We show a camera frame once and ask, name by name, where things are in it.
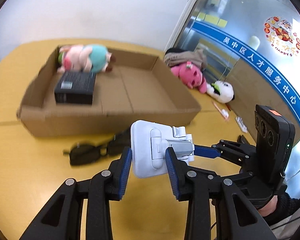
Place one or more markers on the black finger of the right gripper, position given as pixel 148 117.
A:
pixel 206 152

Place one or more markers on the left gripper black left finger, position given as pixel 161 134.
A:
pixel 60 217

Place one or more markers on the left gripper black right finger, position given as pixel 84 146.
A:
pixel 236 199

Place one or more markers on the black sunglasses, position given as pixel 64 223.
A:
pixel 84 153

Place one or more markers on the person's right hand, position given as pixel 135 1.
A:
pixel 269 208

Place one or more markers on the pink pen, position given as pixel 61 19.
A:
pixel 223 112

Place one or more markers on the white small packet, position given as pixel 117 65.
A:
pixel 241 124

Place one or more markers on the white panda plush toy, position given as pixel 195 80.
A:
pixel 221 91

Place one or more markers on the brown cardboard box tray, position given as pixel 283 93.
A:
pixel 141 87

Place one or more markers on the beige folded cloth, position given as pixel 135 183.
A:
pixel 176 56

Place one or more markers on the black rectangular box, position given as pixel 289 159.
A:
pixel 75 88

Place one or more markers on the pink and teal plush toy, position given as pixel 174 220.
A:
pixel 85 58

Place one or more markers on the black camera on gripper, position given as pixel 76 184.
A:
pixel 275 137

